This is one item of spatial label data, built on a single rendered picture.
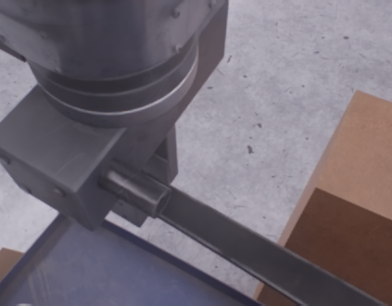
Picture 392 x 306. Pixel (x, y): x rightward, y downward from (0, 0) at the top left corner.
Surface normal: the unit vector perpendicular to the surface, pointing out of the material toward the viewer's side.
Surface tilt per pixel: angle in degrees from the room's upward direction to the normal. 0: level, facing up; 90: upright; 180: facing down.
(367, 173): 0
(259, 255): 12
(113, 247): 0
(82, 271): 0
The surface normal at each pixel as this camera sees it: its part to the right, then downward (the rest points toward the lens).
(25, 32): -0.53, 0.75
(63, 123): -0.01, -0.47
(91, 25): 0.11, 0.88
